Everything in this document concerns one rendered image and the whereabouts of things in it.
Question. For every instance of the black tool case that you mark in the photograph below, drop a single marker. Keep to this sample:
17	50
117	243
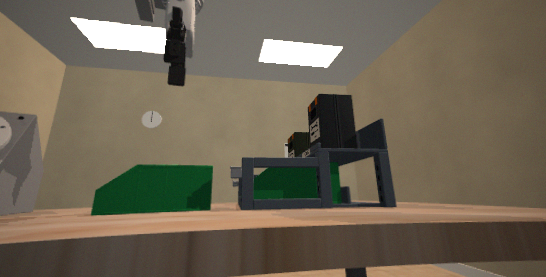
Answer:
331	121

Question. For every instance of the dark olive tool case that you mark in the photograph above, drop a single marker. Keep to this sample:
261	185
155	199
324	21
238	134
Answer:
298	143

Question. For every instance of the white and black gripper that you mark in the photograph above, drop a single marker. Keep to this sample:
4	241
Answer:
175	51

